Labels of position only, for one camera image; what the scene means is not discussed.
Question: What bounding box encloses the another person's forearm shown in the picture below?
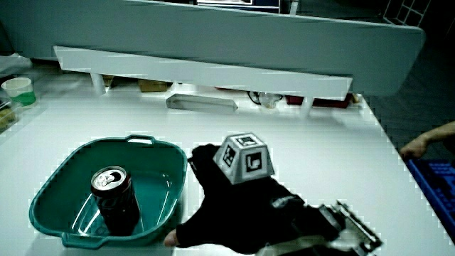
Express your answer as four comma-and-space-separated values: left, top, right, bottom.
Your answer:
424, 120, 455, 144

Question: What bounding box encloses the teal plastic basin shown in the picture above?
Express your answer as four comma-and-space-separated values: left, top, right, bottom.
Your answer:
28, 134, 188, 250

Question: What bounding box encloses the brown cardboard box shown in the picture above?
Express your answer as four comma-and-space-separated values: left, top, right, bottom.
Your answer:
138, 78, 173, 93

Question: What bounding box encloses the clear item with black cable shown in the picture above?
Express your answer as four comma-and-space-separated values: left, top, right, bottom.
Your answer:
247, 90, 284, 110

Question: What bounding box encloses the grey desk partition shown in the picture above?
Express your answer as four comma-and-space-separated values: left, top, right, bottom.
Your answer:
0, 0, 427, 97

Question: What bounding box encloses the white desk shelf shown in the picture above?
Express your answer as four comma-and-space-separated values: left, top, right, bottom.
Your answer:
53, 46, 353, 118

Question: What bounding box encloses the person's right forearm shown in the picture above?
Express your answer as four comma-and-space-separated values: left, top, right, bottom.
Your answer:
257, 200, 384, 256

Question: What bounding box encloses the clear food container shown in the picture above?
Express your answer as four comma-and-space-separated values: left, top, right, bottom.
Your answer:
0, 97, 19, 134

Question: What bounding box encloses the white wire rack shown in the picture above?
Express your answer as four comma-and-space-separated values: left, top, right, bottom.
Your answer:
382, 0, 432, 28

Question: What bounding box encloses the red box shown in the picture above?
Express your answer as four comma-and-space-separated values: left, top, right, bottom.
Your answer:
285, 92, 353, 110

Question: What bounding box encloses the blue plastic crate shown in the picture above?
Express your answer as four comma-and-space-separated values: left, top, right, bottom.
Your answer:
405, 158, 455, 245

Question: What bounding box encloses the metal bar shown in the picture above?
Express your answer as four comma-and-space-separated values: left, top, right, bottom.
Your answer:
166, 93, 238, 115

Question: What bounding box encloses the white and green paper cup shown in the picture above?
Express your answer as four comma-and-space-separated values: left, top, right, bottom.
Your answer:
1, 77, 38, 107

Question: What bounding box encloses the dark cola can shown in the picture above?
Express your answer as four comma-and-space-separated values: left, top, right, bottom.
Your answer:
90, 165, 141, 237

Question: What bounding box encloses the person's right hand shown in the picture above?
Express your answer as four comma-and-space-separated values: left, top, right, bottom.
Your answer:
164, 132, 339, 255

